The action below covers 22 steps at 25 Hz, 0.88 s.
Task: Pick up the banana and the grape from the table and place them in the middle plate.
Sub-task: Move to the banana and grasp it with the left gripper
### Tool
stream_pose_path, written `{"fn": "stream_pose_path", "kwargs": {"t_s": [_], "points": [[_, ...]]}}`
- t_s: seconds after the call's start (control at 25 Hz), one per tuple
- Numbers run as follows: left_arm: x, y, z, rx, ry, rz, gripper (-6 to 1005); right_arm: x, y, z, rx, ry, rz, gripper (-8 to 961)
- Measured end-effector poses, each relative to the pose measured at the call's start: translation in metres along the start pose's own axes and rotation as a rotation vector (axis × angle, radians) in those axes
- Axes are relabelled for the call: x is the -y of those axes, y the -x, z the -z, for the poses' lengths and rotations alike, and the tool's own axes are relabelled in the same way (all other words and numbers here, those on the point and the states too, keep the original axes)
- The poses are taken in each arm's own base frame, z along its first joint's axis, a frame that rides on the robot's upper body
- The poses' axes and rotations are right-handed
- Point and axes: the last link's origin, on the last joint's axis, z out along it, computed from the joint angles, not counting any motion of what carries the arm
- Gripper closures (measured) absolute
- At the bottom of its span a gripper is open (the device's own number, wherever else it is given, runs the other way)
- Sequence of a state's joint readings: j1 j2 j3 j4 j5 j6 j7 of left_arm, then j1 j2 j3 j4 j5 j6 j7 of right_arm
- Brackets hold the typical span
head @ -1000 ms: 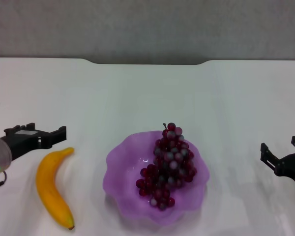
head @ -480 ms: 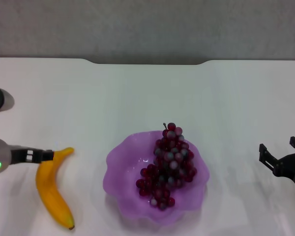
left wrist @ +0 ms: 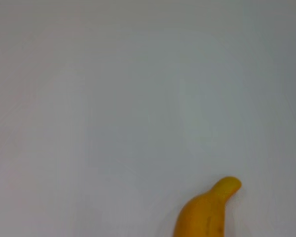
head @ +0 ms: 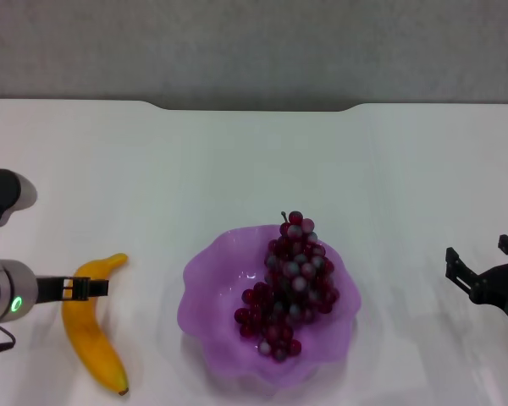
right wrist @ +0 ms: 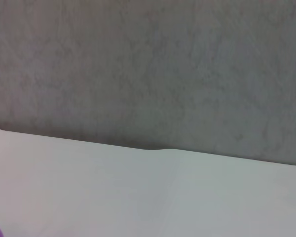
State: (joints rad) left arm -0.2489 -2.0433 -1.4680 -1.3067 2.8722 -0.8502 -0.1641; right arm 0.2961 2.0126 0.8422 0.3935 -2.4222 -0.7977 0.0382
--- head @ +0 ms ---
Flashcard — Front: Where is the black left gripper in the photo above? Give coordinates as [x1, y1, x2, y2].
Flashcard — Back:
[36, 276, 110, 304]

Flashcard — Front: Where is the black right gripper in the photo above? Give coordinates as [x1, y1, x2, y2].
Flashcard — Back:
[444, 233, 508, 332]

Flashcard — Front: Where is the yellow banana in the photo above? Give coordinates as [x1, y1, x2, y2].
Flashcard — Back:
[61, 252, 130, 398]

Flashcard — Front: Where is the dark red grape bunch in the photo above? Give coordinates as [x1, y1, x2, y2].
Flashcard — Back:
[233, 210, 340, 364]

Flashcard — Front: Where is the purple translucent scalloped bowl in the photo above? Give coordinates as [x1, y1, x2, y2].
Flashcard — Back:
[176, 223, 362, 390]

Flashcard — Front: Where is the thin black left wrist cable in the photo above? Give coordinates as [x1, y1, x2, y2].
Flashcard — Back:
[0, 324, 17, 353]

